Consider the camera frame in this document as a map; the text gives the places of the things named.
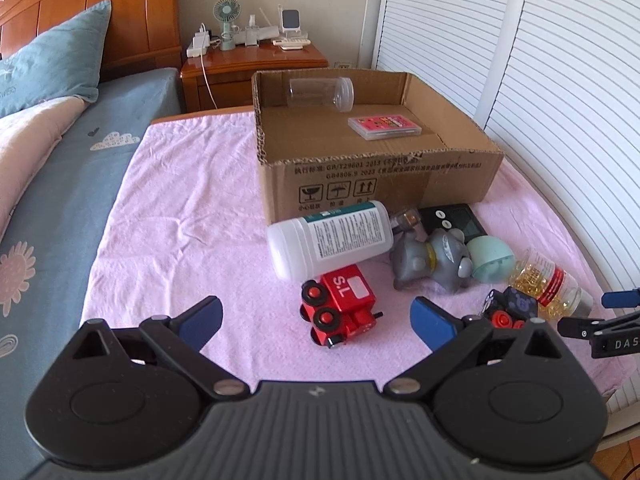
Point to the yellow capsule bottle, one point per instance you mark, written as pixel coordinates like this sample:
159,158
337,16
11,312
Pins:
550,285

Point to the teal pillow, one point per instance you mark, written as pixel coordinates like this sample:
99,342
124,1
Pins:
55,60

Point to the wall socket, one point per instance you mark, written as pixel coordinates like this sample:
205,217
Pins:
343,65

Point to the wooden nightstand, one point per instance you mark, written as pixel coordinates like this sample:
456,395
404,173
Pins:
235,70

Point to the grey toy figure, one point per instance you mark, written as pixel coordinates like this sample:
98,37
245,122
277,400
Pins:
430,260

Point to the pink card case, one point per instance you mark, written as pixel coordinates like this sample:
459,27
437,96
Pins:
382,126

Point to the black digital timer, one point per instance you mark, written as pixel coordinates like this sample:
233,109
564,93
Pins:
462,220

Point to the clear spray bottle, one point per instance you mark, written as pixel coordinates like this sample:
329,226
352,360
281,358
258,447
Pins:
252,30

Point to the green desk fan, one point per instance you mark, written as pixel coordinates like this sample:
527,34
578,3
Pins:
227,15

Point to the wooden bed frame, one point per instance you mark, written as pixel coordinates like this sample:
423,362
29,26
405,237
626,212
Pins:
200,115

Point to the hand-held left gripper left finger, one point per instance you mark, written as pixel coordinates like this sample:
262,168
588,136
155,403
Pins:
201,317

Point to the black toy car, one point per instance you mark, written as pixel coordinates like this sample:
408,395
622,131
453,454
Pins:
515,305

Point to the clear plastic jar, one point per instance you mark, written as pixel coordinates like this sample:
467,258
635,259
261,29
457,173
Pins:
320,94

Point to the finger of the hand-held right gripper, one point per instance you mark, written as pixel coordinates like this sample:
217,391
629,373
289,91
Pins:
585,329
620,298

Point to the white remote control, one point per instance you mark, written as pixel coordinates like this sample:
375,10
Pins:
292,45

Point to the pink blanket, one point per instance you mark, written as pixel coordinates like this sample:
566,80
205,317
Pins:
200,210

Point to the red toy train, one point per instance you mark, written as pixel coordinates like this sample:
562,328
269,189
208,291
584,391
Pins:
345,300

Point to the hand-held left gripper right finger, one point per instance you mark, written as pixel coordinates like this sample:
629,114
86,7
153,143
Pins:
430,325

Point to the wooden headboard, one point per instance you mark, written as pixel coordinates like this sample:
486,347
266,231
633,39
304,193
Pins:
100,0

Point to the beige quilt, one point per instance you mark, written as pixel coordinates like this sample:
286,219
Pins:
30,135

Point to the white louvered closet door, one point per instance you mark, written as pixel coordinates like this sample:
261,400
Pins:
575,110
440,20

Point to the teal ball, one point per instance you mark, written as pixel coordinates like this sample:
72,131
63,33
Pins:
487,260

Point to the white charger plug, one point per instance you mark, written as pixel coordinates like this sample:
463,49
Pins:
201,37

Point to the cardboard box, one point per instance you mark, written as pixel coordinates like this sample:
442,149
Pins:
350,185

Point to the white device on stand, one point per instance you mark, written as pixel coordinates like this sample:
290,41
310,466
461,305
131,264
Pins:
289,20

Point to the white plastic bottle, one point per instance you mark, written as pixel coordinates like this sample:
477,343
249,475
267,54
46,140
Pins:
330,237

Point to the white power strip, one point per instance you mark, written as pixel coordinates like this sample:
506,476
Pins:
197,51

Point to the blue printed bed sheet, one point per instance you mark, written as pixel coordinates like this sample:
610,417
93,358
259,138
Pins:
75,185

